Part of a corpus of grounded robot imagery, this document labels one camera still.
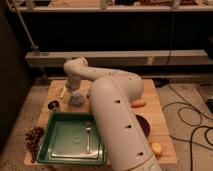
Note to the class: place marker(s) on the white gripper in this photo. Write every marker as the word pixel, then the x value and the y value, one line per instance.
pixel 72 84

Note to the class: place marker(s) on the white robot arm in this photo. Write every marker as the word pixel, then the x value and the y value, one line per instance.
pixel 110 96

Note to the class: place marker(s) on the cream banana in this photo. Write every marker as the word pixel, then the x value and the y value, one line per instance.
pixel 61 91

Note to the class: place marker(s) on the small dark tin can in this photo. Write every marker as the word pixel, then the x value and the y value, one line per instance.
pixel 53 105

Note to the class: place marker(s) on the silver fork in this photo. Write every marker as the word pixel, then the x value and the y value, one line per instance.
pixel 88 130

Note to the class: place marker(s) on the green plastic tray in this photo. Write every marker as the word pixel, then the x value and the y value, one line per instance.
pixel 65 141

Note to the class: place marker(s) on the bunch of dark grapes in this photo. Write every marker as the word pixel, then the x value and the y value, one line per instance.
pixel 32 139

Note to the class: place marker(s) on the orange carrot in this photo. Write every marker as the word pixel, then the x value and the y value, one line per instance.
pixel 138 104

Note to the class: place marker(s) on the purple bowl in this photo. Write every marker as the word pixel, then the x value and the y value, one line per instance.
pixel 143 126

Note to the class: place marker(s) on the metal shelf rack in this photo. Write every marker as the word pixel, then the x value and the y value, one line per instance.
pixel 154 44

